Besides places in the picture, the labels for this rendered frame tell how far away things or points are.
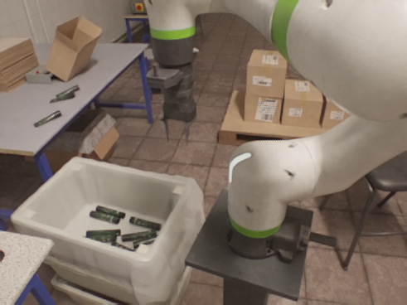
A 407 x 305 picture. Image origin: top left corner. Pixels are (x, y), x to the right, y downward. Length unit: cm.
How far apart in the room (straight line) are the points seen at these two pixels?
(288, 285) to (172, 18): 59
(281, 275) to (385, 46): 57
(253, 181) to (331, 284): 135
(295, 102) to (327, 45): 235
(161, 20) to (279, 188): 39
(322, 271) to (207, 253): 123
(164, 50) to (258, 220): 39
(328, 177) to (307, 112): 203
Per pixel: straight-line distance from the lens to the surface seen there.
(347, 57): 27
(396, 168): 166
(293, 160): 62
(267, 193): 61
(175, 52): 64
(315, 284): 185
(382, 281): 199
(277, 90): 259
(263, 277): 73
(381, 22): 27
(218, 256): 75
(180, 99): 70
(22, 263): 110
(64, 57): 219
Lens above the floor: 153
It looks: 36 degrees down
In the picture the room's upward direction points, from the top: 2 degrees counter-clockwise
